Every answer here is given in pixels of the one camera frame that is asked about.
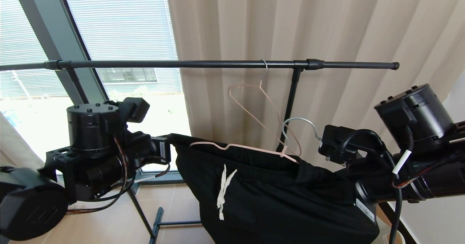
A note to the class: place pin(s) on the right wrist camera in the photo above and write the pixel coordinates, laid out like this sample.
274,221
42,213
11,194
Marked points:
334,142

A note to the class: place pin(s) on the pink clothes hanger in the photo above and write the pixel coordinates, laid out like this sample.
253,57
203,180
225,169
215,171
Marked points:
254,149
270,104

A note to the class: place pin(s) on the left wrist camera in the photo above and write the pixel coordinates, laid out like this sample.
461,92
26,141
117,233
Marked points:
134,109

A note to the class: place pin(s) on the window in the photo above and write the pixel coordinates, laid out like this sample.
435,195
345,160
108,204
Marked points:
120,26

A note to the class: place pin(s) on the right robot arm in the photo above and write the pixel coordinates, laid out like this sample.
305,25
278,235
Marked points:
421,117

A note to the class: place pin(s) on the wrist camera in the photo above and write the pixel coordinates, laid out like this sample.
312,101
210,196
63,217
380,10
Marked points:
334,142
134,109

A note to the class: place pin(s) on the black clothes rack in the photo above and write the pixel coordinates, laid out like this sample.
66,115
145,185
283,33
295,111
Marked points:
218,64

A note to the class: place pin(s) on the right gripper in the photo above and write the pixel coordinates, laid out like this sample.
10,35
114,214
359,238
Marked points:
381,186

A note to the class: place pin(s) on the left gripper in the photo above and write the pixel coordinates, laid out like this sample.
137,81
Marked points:
109,175

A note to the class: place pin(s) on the black knitted garment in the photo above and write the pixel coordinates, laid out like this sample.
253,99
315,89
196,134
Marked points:
283,200

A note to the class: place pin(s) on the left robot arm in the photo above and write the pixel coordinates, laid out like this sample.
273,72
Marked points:
29,207

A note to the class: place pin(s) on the white laundry basket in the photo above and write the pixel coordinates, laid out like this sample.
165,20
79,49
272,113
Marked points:
384,236

